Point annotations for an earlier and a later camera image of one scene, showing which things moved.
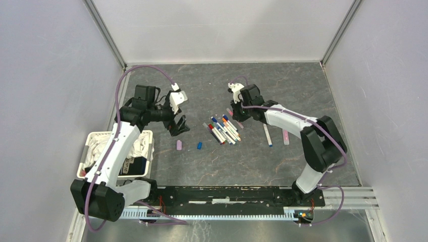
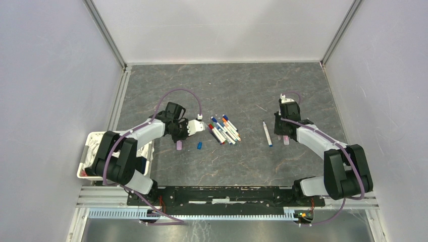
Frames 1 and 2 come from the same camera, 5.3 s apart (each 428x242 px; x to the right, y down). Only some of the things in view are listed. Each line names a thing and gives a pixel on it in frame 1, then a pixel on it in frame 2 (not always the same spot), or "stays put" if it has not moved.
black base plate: (223, 200) stays put
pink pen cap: (178, 145) stays put
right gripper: (235, 115) to (277, 131)
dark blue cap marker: (215, 120) stays put
